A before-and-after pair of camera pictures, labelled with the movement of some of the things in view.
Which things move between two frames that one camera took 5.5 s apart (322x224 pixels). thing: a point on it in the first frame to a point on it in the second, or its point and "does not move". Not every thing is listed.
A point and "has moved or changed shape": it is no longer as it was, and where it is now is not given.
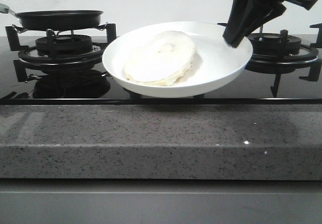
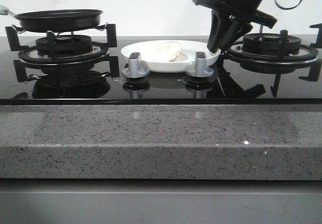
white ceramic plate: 175,59 has moved or changed shape
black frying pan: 58,20 does not move
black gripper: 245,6 to 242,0
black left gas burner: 65,45 does not move
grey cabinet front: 154,201 does not move
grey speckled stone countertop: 161,142 does not move
